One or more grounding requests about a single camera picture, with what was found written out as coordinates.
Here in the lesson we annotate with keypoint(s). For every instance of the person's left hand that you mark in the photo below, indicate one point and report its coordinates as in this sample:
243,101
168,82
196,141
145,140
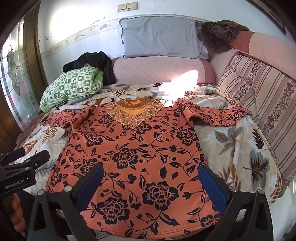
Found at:
18,213

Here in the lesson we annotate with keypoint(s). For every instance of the green checkered pillow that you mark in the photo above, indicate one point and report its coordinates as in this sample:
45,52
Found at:
71,85

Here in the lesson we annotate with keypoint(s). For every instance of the pink quilted bolster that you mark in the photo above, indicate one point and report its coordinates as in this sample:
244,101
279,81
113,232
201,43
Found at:
157,69

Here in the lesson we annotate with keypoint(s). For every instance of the grey pillow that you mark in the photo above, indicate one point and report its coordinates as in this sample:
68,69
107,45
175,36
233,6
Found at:
159,38

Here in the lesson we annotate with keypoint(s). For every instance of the orange floral shirt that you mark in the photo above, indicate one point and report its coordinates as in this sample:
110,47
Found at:
138,150

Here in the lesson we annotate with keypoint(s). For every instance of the striped floral quilt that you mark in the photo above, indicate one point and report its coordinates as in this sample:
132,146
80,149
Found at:
268,97

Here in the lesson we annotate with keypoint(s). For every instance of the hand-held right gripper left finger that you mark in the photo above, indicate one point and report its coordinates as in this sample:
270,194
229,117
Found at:
92,185

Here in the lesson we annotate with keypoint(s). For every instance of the black garment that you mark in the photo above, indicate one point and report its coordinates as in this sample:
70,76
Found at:
106,67

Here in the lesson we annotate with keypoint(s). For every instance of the leaf print blanket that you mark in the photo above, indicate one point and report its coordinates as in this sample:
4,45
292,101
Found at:
240,148

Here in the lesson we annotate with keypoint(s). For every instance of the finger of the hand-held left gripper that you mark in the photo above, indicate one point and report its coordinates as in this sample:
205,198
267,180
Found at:
13,154
34,160

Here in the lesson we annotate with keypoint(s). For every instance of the stained glass door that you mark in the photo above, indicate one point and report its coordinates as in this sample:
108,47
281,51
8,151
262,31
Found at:
13,74

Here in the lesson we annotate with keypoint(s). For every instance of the pink quilted cover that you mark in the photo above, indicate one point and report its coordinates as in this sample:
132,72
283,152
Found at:
266,46

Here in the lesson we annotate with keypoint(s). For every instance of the beige wall switch panel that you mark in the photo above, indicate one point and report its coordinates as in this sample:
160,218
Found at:
127,6

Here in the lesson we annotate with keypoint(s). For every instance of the wooden door frame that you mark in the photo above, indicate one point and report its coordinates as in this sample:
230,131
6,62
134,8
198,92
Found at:
32,46

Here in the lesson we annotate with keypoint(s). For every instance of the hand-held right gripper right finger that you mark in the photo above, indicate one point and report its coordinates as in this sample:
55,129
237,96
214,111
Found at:
212,187

